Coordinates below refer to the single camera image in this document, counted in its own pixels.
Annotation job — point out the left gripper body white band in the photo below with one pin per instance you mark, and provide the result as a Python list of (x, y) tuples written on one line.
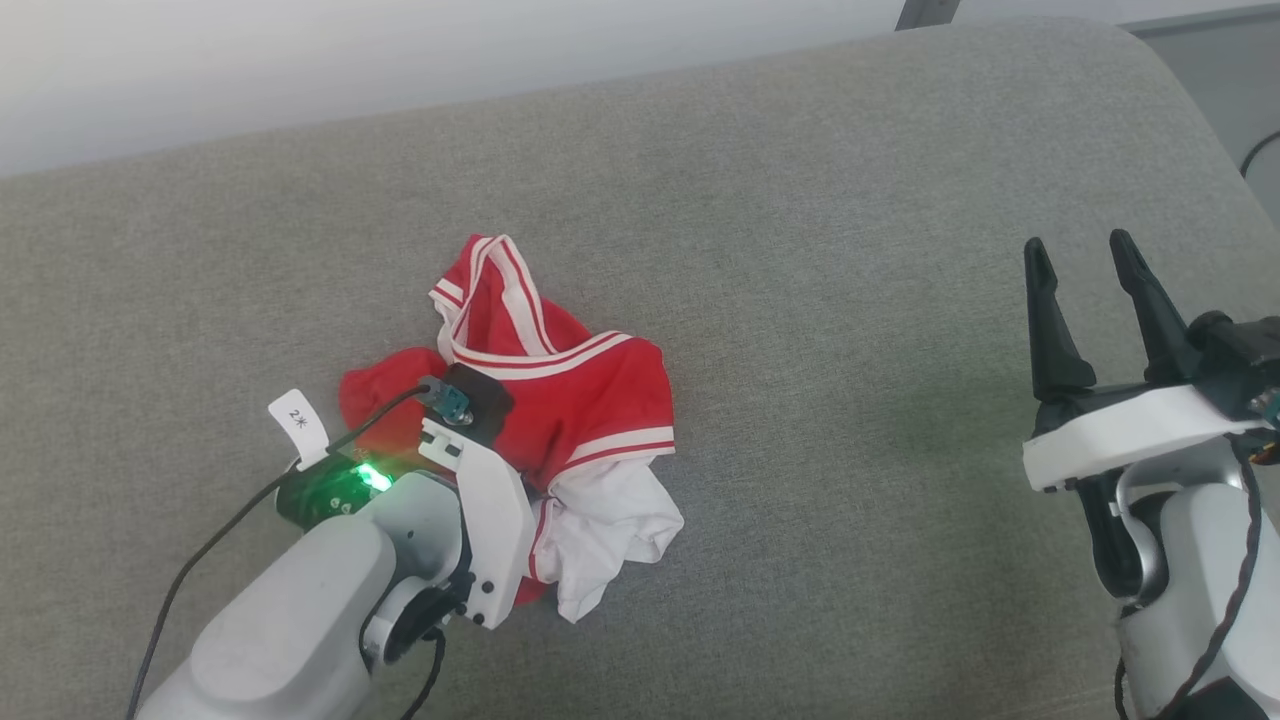
[(495, 520)]

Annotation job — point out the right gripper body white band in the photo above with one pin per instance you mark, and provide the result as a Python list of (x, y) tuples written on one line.
[(1130, 435)]

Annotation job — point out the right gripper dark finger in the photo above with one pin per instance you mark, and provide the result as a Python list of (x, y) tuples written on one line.
[(1050, 330), (1155, 310)]

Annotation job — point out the red and white garment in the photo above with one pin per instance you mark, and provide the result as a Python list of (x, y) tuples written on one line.
[(590, 400)]

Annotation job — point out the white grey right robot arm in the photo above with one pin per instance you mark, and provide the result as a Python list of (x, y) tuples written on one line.
[(1190, 590)]

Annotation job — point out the grey fabric sofa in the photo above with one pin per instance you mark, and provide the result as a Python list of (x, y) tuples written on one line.
[(800, 300)]

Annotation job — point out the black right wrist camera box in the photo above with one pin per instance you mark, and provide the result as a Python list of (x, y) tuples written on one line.
[(1240, 360)]

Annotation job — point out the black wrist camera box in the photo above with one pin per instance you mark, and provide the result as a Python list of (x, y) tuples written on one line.
[(485, 395), (1240, 360)]

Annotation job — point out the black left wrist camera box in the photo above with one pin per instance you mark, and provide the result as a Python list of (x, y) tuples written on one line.
[(485, 395)]

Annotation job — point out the dark grey metal post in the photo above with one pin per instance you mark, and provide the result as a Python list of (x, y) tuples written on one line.
[(925, 12)]

